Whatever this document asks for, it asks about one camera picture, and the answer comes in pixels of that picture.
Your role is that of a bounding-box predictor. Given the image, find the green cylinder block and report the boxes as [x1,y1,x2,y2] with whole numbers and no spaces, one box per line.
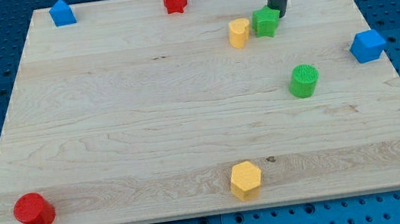
[289,64,319,98]

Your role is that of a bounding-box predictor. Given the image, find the green star block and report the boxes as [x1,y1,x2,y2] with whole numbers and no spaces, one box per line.
[251,6,280,38]

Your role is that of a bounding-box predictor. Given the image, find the light wooden board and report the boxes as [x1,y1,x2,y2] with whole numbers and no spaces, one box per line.
[0,0,400,224]

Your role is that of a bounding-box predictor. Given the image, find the yellow hexagon block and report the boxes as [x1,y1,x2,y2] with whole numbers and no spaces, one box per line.
[230,160,262,202]

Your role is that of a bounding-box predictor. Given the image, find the yellow heart block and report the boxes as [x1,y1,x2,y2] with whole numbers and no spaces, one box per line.
[228,18,250,49]

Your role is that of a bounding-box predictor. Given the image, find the blue pentagon block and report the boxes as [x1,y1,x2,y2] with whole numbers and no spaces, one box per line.
[49,0,77,27]

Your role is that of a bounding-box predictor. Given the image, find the blue cube block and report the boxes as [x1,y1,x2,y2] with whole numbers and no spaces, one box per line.
[350,30,387,64]

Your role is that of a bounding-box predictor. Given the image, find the red cylinder block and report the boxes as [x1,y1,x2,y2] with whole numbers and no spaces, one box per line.
[13,193,56,224]

